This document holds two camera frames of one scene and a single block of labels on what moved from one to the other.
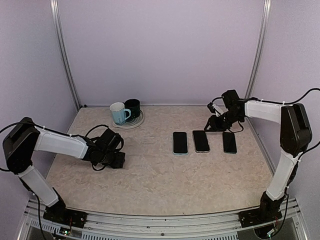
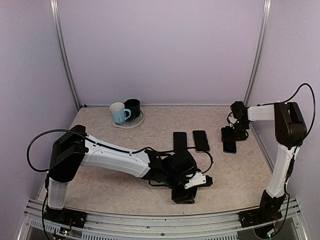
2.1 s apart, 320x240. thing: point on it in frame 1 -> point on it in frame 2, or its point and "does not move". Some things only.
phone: x=200 y=141 does not move
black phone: x=180 y=142 does not move
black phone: x=229 y=143 does not move
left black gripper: x=119 y=161 -> x=183 y=197
